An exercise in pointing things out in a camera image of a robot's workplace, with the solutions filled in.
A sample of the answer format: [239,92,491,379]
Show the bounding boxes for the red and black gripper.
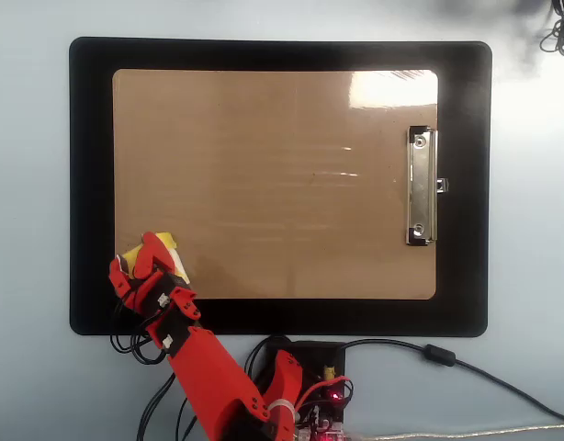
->
[108,232,196,318]

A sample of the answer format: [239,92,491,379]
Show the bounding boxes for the yellow white sponge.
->
[115,231,191,288]

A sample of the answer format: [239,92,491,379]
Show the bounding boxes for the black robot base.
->
[263,340,347,422]

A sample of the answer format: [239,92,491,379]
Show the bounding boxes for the small controller circuit board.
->
[295,406,352,441]

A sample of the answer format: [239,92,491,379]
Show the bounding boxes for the black desk mat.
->
[69,36,493,337]

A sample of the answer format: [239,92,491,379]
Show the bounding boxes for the brown clipboard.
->
[111,68,439,301]

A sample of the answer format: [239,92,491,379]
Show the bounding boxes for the silver metal clipboard clip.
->
[404,125,451,247]

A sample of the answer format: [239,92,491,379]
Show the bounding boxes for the black arm motor wires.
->
[109,293,292,441]

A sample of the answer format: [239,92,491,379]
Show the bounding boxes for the white cable tie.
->
[266,399,296,417]

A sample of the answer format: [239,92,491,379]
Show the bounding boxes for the red wire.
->
[294,375,355,413]

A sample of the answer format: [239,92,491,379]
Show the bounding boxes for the black power cable with ferrite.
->
[344,338,564,424]

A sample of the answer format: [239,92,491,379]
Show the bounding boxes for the silver USB cable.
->
[350,423,564,441]

